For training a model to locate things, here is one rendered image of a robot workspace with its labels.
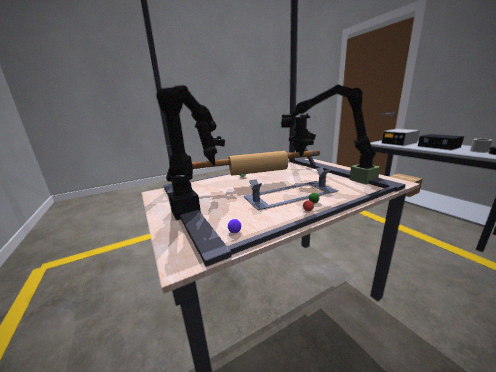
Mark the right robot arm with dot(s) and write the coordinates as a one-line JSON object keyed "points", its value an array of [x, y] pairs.
{"points": [[169, 100]]}

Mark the brown wooden bar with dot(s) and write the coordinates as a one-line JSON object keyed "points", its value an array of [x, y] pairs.
{"points": [[225, 162]]}

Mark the tan paper roll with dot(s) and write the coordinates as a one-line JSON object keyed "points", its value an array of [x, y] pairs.
{"points": [[259, 162]]}

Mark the red ball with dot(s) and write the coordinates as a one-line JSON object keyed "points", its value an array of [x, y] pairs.
{"points": [[308, 205]]}

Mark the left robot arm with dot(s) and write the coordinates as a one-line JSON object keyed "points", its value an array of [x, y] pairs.
{"points": [[355, 96]]}

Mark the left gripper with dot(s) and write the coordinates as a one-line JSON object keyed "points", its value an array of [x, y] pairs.
{"points": [[300, 133]]}

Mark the small purple ball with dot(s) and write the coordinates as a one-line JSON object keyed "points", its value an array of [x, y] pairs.
{"points": [[234, 226]]}

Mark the dark green ball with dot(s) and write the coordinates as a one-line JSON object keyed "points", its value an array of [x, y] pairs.
{"points": [[314, 197]]}

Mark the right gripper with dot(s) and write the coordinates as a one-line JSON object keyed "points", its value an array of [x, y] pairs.
{"points": [[207, 144]]}

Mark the black post with diagonal brace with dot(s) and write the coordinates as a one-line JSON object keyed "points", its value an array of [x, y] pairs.
{"points": [[293, 68]]}

